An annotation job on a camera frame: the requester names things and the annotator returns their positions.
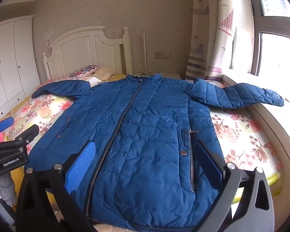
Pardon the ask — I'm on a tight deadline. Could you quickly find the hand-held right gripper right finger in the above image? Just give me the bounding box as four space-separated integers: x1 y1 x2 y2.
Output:
194 140 275 232

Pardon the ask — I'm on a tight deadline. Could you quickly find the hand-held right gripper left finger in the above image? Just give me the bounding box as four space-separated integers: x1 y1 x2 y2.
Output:
16 141 97 232

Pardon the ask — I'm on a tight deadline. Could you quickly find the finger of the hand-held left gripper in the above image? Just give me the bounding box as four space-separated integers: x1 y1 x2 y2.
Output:
0 124 39 158
0 116 15 146

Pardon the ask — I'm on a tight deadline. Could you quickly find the blue puffer jacket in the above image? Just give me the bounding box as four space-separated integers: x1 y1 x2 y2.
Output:
26 74 285 231

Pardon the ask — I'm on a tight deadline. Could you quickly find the person's left forearm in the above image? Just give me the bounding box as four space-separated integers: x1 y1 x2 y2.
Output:
0 174 17 207

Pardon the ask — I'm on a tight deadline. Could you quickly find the floral bedsheet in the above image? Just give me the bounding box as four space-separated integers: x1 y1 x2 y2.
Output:
2 76 283 196

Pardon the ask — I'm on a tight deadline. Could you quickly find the white wardrobe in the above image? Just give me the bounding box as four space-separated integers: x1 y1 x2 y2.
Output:
0 16 41 124

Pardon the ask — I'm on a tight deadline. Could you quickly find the pink blanket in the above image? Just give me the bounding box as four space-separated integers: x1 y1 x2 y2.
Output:
40 77 72 89

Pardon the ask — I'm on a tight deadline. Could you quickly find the patterned purple pillow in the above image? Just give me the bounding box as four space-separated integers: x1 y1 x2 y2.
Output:
69 65 98 78

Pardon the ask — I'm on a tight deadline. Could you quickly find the beige pillow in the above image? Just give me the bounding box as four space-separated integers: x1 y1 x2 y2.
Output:
94 67 115 81

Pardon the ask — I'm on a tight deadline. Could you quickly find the white nightstand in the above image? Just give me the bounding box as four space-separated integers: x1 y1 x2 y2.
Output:
133 72 182 80

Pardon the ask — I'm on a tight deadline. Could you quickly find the yellow cloth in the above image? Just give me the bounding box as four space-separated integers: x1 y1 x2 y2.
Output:
109 73 127 81

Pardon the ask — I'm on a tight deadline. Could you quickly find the white bed headboard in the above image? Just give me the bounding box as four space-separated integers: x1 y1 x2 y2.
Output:
43 26 132 80

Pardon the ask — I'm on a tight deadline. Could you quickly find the slim white desk lamp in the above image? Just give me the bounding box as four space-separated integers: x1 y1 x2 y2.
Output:
136 32 150 75

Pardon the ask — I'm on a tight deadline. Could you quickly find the printed curtain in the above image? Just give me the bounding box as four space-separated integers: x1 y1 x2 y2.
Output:
185 0 257 83

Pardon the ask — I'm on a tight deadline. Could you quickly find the white wall notice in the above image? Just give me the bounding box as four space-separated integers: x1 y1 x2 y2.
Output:
43 27 54 40

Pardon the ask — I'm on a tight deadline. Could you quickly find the white cable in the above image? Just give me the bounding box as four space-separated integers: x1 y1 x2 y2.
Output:
135 64 148 75

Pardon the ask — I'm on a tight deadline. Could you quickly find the wall socket panel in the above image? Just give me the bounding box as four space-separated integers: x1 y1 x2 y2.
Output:
155 51 171 60

